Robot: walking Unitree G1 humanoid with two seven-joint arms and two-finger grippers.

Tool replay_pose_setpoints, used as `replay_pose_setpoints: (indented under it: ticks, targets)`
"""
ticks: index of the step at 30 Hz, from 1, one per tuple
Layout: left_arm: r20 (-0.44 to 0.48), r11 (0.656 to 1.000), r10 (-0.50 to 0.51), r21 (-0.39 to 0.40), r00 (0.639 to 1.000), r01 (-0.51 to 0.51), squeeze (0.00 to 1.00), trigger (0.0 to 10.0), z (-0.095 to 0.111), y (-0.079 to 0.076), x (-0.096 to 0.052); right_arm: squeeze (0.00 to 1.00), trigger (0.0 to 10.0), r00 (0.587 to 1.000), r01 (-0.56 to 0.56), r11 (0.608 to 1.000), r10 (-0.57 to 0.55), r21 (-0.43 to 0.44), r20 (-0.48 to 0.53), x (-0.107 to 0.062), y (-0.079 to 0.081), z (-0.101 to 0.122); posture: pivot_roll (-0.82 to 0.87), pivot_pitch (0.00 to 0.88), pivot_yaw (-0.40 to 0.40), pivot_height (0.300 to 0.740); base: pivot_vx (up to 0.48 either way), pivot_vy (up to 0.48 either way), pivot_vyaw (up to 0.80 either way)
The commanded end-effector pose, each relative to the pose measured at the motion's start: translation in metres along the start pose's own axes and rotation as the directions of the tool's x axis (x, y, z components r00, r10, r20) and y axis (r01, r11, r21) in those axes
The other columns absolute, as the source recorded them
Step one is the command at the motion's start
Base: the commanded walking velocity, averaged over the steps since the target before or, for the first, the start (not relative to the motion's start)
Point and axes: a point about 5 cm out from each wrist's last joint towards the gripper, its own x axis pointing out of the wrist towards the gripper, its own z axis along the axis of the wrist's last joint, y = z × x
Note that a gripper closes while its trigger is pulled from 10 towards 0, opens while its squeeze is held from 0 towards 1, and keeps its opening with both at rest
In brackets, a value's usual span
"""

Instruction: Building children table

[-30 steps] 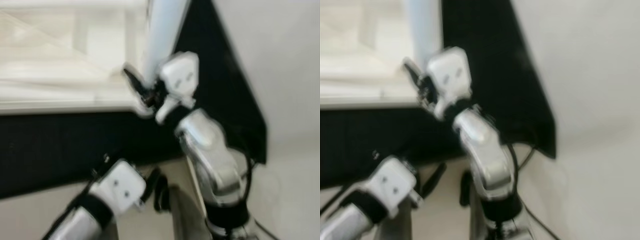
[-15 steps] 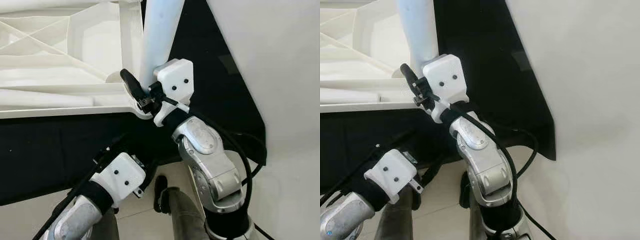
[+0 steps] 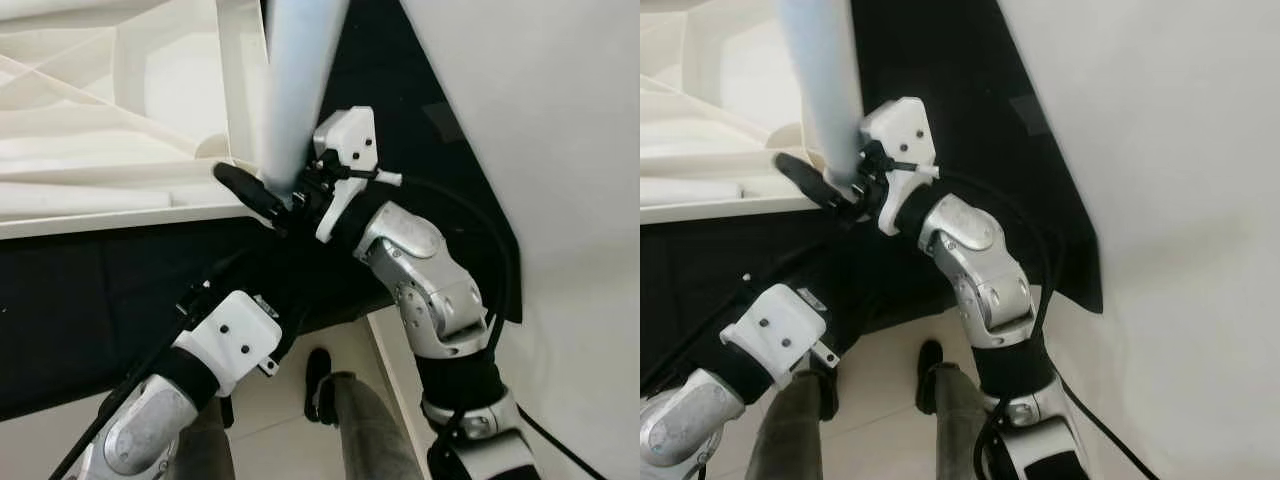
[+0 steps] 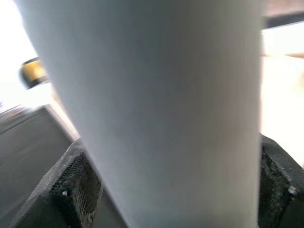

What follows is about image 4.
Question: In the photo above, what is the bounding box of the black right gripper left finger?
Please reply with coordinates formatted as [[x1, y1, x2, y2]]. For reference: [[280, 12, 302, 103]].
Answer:
[[9, 139, 104, 228]]

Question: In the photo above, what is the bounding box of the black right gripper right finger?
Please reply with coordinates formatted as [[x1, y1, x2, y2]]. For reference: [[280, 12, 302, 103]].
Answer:
[[257, 134, 304, 228]]

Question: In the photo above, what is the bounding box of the white plastic table leg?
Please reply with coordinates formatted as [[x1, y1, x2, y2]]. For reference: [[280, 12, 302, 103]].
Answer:
[[13, 0, 266, 228]]

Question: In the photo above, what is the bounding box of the black tablecloth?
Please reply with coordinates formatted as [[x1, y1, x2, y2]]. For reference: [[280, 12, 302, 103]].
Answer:
[[0, 104, 129, 228]]

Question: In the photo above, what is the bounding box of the black yellow round object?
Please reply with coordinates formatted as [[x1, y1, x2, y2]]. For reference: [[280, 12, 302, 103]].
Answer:
[[20, 57, 49, 90]]

